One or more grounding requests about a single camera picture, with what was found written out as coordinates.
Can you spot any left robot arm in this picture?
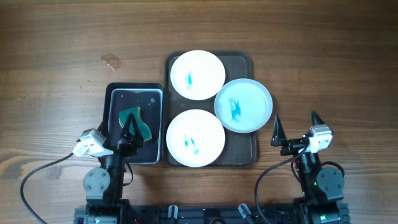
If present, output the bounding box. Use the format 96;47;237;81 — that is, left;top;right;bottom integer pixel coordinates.
73;113;144;224

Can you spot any white plate stained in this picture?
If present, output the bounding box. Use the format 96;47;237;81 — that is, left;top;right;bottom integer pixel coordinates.
166;109;226;167
170;50;226;101

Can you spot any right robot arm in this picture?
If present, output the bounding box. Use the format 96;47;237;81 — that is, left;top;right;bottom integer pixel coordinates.
271;111;345;224

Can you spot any light blue stained plate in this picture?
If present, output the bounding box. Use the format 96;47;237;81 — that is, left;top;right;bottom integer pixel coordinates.
214;78;273;133

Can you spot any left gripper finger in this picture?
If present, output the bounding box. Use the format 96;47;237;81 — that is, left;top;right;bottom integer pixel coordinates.
132;114;144;142
120;113;133;140

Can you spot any green and yellow sponge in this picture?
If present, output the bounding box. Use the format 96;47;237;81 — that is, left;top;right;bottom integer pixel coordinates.
119;106;152;142

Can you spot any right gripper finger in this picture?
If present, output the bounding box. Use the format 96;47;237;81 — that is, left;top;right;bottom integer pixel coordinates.
271;115;287;147
311;111;325;126

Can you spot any small black sponge tray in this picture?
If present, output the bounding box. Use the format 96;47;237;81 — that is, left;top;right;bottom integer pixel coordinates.
103;83;164;165

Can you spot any right black cable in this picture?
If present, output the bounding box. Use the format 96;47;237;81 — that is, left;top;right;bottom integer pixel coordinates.
254;139;312;224

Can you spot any large dark brown tray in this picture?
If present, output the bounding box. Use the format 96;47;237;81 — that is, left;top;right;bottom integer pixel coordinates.
161;50;257;169

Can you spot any white plate front stained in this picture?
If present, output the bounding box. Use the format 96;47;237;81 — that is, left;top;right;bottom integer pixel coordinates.
166;109;226;167

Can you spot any white plate top stained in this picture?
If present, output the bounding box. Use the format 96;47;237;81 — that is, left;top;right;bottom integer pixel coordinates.
170;50;226;101

